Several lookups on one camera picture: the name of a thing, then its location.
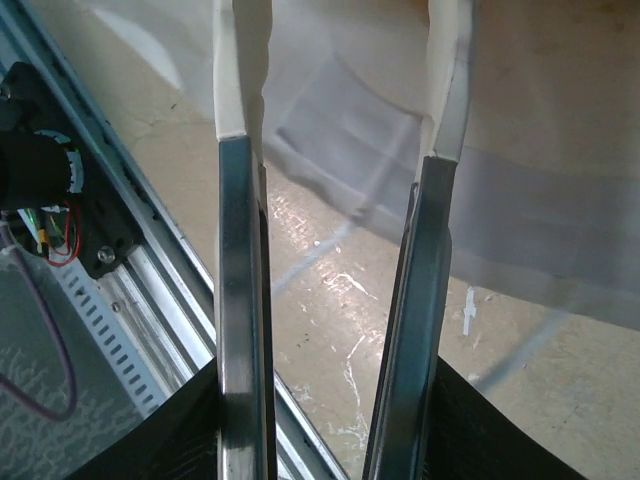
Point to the grey metal sheet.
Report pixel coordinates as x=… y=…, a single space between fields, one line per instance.
x=30 y=435

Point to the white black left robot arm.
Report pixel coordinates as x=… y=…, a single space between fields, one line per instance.
x=30 y=165

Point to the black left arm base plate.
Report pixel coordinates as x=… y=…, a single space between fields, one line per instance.
x=107 y=230

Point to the printed white paper bag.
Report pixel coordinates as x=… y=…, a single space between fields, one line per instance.
x=350 y=125

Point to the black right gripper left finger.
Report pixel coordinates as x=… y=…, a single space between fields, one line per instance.
x=170 y=440

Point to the metal tongs with white tips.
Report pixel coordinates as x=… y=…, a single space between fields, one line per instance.
x=235 y=250

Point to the aluminium mounting rail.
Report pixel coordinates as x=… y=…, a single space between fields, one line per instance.
x=150 y=295

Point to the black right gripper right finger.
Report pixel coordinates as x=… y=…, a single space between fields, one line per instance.
x=480 y=440

